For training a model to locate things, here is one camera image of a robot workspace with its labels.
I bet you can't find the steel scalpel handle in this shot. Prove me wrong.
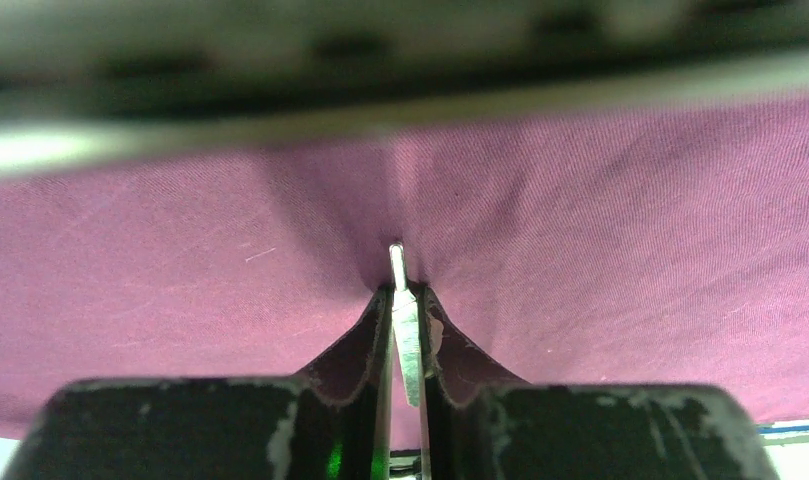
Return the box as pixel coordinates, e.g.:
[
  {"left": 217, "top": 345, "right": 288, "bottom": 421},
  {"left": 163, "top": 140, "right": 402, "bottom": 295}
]
[{"left": 389, "top": 242, "right": 422, "bottom": 407}]

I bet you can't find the steel surgical tray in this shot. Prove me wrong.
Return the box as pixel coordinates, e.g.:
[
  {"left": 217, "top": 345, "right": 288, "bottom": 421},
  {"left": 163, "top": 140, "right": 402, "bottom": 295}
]
[{"left": 0, "top": 1, "right": 809, "bottom": 179}]

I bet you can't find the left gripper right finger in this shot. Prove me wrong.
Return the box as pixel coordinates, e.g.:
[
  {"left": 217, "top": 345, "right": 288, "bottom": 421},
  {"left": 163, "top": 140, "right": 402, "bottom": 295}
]
[{"left": 415, "top": 286, "right": 777, "bottom": 479}]

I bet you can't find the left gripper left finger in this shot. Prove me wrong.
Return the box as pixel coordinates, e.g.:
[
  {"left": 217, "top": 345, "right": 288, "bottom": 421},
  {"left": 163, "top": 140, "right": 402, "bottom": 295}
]
[{"left": 4, "top": 287, "right": 393, "bottom": 479}]

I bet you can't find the purple cloth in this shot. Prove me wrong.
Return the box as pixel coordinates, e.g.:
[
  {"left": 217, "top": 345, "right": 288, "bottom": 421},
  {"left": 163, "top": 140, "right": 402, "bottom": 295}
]
[{"left": 0, "top": 92, "right": 809, "bottom": 438}]

